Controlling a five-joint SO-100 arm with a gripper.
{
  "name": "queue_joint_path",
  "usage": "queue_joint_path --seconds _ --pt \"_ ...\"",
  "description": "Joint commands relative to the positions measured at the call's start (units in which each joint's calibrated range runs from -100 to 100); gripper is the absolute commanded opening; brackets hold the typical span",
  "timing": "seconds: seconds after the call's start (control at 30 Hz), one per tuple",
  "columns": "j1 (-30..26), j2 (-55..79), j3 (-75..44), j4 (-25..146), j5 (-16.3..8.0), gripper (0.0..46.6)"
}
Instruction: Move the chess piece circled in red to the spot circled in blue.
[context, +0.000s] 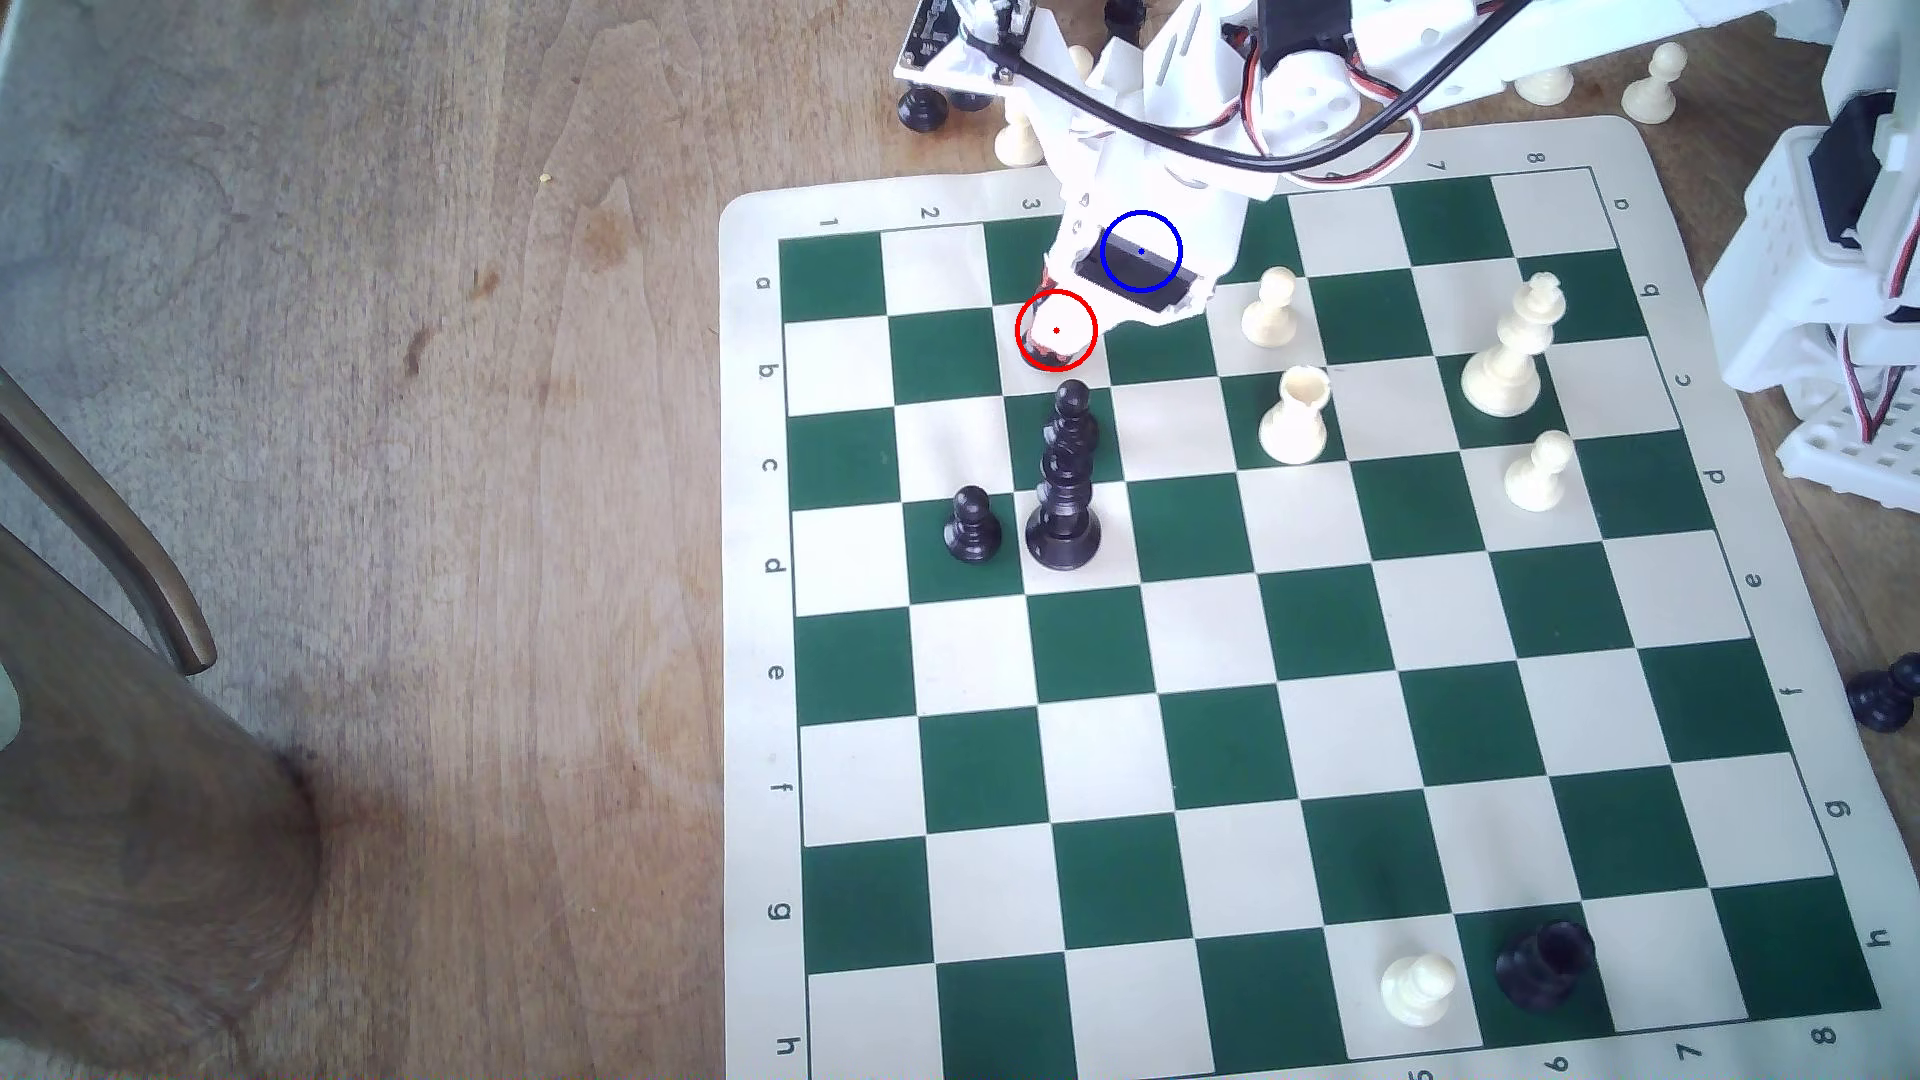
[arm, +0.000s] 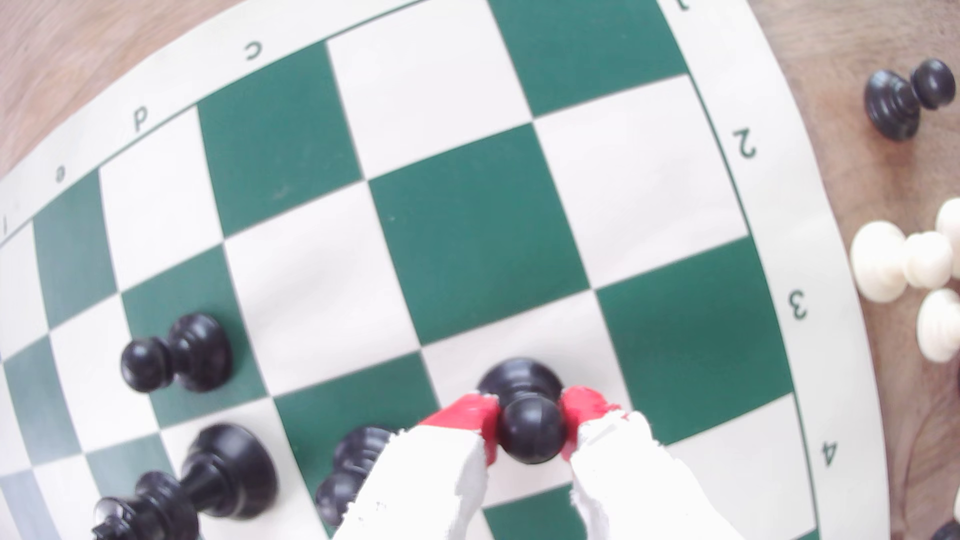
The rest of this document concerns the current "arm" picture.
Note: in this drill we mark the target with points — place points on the black rook piece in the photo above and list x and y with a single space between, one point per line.
356 457

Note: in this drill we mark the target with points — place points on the green and white chessboard mat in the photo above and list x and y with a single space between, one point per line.
472 232

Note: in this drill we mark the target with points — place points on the white chess pawn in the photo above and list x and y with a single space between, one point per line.
879 262
951 232
941 326

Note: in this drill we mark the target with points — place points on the tall black chess piece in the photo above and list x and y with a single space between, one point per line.
225 469

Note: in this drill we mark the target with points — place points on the black chess pawn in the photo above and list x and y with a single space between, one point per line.
196 352
892 105
531 427

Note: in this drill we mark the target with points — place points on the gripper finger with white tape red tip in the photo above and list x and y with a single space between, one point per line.
630 487
420 487

